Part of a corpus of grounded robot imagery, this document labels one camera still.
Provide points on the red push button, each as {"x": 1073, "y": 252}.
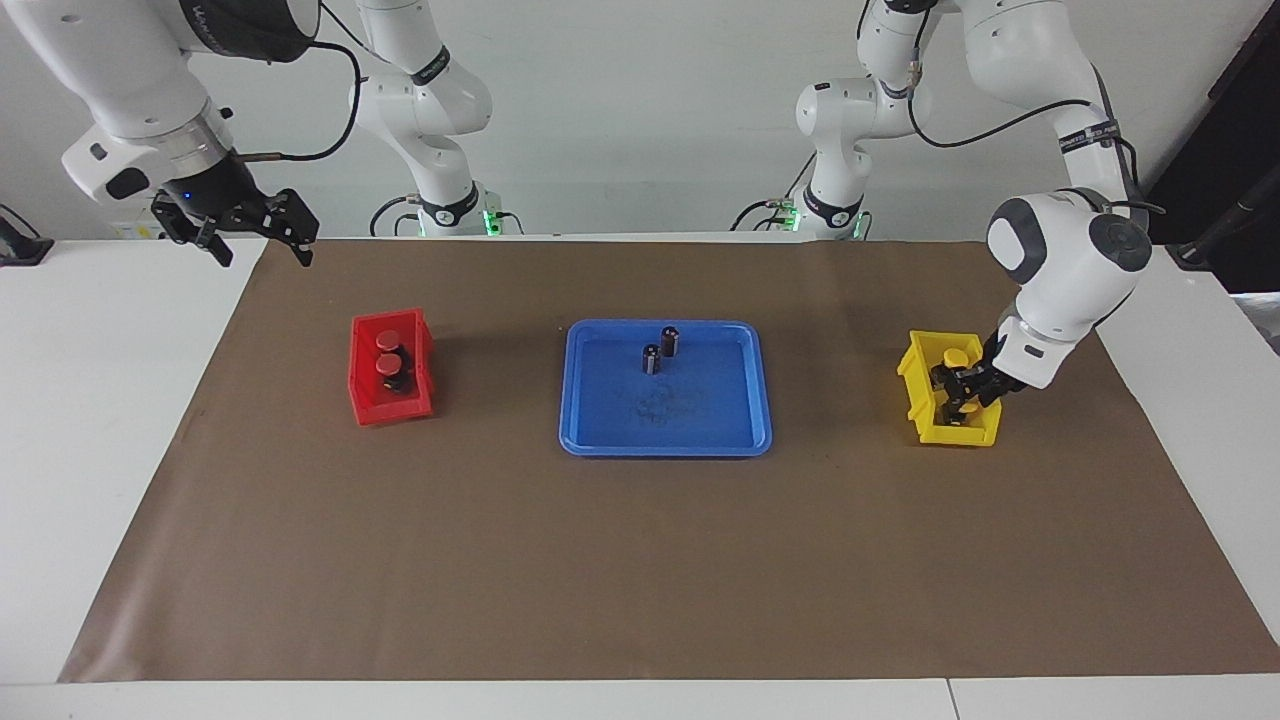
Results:
{"x": 387, "y": 340}
{"x": 388, "y": 365}

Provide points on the blue plastic tray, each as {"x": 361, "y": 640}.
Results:
{"x": 700, "y": 420}

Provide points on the yellow plastic bin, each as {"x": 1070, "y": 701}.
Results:
{"x": 925, "y": 385}

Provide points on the red plastic bin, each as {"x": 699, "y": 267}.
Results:
{"x": 365, "y": 400}

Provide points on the black clamp device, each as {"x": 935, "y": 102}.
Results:
{"x": 20, "y": 250}

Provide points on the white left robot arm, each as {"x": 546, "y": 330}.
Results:
{"x": 1070, "y": 270}

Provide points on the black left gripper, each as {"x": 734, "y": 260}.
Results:
{"x": 985, "y": 380}

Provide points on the brown table mat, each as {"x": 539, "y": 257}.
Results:
{"x": 640, "y": 560}

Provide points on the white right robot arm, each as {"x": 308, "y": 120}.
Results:
{"x": 140, "y": 80}

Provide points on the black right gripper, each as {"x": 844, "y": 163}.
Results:
{"x": 225, "y": 195}

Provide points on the black panel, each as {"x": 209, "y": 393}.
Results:
{"x": 1220, "y": 140}

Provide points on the black stand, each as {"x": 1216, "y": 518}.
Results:
{"x": 1225, "y": 232}

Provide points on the white wall outlet box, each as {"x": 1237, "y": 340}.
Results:
{"x": 130, "y": 230}

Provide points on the black cylindrical capacitor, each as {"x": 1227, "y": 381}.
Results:
{"x": 652, "y": 358}
{"x": 671, "y": 341}

